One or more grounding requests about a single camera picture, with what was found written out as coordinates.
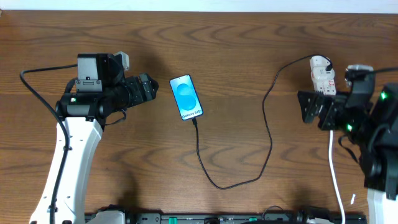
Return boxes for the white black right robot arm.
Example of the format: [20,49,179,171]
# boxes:
[297,83,397,223]

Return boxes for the white usb charger plug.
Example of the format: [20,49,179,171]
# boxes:
[310,55,333,75]

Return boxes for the blue screen smartphone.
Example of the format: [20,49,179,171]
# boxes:
[169,74,203,121]

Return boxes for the white power strip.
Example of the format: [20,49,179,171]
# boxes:
[311,70,336,95]

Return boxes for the black charger cable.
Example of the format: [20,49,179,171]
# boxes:
[191,54,333,190]

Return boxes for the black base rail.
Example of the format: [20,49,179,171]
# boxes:
[83,205,368,224]

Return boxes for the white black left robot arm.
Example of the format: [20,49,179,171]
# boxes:
[29,52,159,223]

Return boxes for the white paper scrap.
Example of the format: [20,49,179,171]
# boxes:
[350,194,356,205]

